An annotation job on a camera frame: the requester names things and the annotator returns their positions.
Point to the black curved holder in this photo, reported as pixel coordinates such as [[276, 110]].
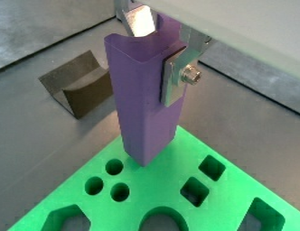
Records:
[[78, 84]]

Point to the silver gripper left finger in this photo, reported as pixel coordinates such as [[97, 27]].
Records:
[[137, 17]]

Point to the green foam shape board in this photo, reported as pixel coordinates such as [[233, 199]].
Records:
[[189, 183]]

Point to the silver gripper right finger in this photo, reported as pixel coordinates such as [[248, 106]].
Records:
[[180, 70]]

